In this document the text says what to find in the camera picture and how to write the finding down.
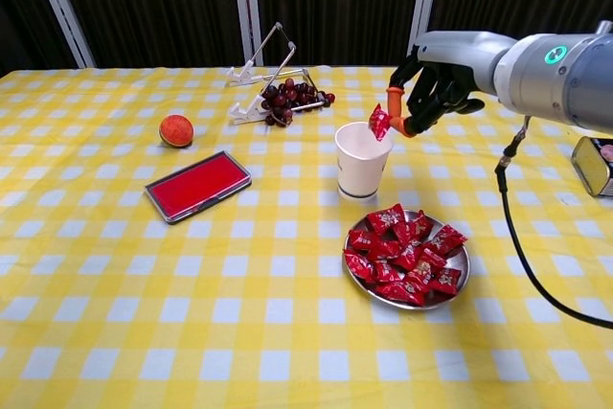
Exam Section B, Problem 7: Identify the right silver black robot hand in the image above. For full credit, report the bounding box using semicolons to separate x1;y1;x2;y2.
386;30;516;138

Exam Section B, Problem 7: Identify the round stainless steel plate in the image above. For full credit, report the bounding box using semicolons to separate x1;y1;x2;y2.
344;209;472;312

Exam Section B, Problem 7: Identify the white paper cup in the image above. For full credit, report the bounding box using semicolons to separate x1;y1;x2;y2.
333;121;395;202

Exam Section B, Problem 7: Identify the dark red grape bunch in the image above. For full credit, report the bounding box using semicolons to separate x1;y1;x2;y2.
261;77;336;128

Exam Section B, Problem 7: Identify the black gold tin can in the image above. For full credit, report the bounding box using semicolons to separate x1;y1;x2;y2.
570;135;613;198

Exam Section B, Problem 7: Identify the red stamp pad case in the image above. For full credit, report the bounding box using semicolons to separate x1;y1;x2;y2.
144;149;254;226

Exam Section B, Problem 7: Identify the orange red ball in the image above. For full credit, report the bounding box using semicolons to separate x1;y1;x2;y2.
158;114;195;148

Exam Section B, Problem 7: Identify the dark pleated curtain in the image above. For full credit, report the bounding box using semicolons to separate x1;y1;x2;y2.
0;0;613;78

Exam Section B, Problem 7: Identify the yellow white checkered tablecloth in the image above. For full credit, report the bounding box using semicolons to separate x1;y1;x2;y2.
0;63;613;409

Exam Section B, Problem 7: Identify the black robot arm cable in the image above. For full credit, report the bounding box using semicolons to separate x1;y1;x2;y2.
494;114;613;331

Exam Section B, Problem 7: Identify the folding metal wire stand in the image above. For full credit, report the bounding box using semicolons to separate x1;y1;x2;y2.
224;21;331;126

